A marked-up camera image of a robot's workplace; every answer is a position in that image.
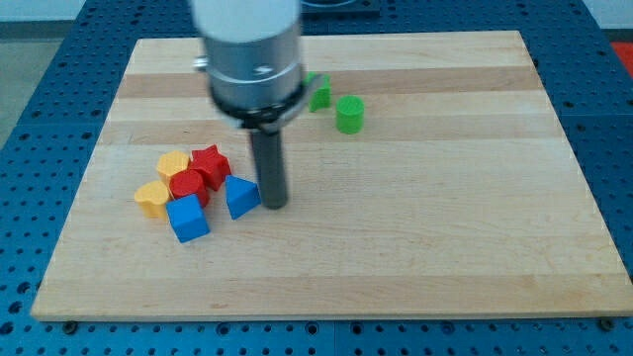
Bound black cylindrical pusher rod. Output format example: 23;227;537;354
249;131;288;210

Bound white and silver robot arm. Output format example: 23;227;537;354
189;0;323;210

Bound blue triangle block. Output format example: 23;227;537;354
226;175;261;220

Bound red star block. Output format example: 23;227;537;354
190;144;231;191

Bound green star block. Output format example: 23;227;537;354
309;74;331;113

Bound red cylinder block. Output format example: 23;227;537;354
168;169;211;208

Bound green cylinder block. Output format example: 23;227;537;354
335;95;365;134

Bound yellow hexagon block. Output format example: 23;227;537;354
155;150;191;185

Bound blue cube block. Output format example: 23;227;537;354
166;195;211;243

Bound yellow heart block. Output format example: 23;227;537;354
134;180;171;220

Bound wooden board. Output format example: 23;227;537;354
32;31;632;322

